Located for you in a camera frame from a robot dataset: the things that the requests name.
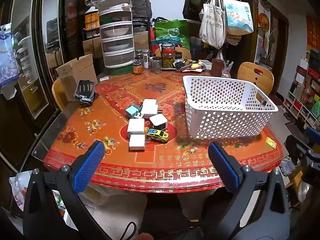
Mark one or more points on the dark glass-door cabinet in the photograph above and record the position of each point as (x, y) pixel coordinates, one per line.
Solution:
(30, 55)

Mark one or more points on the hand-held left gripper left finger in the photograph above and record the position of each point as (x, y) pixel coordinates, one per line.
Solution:
(88, 165)

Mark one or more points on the metal tray of clutter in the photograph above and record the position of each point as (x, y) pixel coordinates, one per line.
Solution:
(192, 65)

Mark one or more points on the empty glass jar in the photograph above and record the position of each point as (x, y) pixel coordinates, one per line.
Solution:
(156, 65)

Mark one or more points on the white storage shelf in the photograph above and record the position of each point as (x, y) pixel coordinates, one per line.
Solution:
(303, 97)

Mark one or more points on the stacked clear food cover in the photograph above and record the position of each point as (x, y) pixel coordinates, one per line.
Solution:
(116, 35)

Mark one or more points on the white canvas tote bag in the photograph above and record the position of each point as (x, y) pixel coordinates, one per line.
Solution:
(212, 25)

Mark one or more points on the wooden chair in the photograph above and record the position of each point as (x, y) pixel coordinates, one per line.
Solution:
(255, 76)
(59, 93)
(185, 53)

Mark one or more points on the small blue charger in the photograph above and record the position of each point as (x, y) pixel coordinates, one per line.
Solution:
(130, 111)

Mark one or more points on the printed tote bag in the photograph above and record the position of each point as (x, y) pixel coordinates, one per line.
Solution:
(237, 17)

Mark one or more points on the glass jar of olives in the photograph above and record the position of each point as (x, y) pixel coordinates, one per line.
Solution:
(168, 56)

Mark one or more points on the yellow paper tag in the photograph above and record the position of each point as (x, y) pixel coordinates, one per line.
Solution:
(270, 142)

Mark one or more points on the red wall poster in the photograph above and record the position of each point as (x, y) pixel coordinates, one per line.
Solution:
(313, 33)

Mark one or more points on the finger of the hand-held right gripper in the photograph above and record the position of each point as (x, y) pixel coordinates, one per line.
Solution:
(313, 133)

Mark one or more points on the red round ornament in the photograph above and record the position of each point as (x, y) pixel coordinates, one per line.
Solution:
(264, 20)

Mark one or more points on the small orange jar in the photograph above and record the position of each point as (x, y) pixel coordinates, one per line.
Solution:
(137, 68)

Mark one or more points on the green shopping bag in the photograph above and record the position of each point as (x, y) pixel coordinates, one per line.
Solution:
(172, 33)

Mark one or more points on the grey and white slippers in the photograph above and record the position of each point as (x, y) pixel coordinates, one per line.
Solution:
(287, 165)

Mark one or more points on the white bottle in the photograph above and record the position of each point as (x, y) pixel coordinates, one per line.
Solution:
(146, 60)

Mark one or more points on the open cardboard box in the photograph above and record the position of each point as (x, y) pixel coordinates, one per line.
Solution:
(75, 75)

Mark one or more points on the yellow toy car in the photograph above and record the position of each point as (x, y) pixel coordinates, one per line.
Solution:
(157, 135)

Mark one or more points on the potted plant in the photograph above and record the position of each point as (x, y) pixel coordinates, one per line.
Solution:
(268, 45)

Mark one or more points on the closed cardboard box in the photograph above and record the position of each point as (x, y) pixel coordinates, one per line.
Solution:
(141, 41)

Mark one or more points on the red printed tablecloth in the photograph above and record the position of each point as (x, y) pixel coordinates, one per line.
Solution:
(110, 120)

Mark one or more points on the playing card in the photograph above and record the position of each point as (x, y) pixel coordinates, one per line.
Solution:
(103, 78)

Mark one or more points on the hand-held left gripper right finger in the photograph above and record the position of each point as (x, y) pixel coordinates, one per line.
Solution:
(222, 162)

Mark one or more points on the brown mug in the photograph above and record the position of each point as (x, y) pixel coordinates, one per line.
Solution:
(217, 68)

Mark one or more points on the clear plastic bag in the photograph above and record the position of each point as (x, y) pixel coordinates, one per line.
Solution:
(227, 70)

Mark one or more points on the white perforated plastic basket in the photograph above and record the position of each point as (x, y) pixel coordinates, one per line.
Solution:
(225, 105)

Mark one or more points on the rounded white charger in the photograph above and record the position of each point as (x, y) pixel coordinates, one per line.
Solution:
(158, 121)

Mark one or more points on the white plastic bag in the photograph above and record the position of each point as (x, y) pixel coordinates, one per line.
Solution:
(21, 187)

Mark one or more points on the black bag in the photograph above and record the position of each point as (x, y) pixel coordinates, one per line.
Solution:
(140, 5)

